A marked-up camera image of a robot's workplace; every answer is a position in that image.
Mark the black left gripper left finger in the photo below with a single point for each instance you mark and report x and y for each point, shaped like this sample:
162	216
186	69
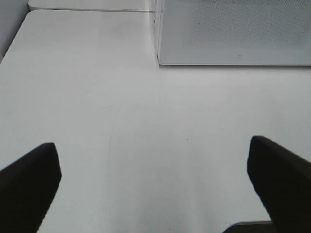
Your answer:
27	189

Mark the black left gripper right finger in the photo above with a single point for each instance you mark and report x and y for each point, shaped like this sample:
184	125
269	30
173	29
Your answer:
282	180

